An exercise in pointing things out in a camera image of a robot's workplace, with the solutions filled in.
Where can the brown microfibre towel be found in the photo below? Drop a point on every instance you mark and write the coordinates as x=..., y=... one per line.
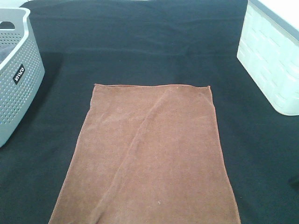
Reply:
x=148, y=155

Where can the grey towel in basket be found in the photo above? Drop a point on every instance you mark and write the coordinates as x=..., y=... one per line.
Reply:
x=6, y=54

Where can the black table cloth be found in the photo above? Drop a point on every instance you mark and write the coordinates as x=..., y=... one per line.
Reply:
x=156, y=42

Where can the grey perforated laundry basket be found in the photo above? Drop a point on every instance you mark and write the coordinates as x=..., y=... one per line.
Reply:
x=21, y=78

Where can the white plastic storage bin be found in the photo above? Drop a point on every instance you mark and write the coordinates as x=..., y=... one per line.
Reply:
x=269, y=51

